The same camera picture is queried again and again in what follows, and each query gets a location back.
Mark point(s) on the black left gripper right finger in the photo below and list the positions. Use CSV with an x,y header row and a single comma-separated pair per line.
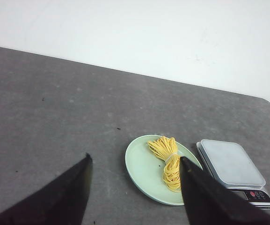
x,y
207,202

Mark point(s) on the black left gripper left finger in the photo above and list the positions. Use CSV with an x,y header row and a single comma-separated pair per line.
x,y
63,201

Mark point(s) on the light green shallow plate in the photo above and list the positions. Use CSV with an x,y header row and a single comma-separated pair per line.
x,y
145,170

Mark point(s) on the silver digital kitchen scale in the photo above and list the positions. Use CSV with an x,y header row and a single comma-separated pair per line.
x,y
229,164

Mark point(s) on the yellow vermicelli noodle bundle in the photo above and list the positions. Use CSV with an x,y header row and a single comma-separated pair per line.
x,y
165,149

